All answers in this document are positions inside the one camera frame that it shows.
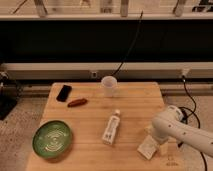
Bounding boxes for white sponge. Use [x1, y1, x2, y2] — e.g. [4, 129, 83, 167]
[137, 135, 158, 160]

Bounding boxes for black smartphone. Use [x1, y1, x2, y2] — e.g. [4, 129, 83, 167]
[56, 85, 72, 102]

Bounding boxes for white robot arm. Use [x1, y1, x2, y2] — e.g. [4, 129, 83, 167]
[152, 105, 213, 157]

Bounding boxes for black object at left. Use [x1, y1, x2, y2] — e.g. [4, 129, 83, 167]
[0, 71, 21, 120]

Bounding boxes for translucent plastic cup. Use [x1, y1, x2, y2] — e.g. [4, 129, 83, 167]
[101, 76, 117, 97]

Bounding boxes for green plate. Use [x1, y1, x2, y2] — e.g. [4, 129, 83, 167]
[32, 120, 73, 159]

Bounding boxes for black floor cables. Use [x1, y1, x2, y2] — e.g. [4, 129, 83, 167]
[176, 75, 208, 171]

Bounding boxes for white wall socket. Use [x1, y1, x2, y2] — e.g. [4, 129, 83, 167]
[91, 71, 98, 78]

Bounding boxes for black hanging cable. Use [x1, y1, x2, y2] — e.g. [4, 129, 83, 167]
[109, 10, 145, 77]

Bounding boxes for brown sausage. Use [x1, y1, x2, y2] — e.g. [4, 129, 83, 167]
[67, 98, 88, 107]

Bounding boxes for white plastic bottle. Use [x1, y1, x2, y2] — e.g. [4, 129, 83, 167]
[102, 109, 120, 145]

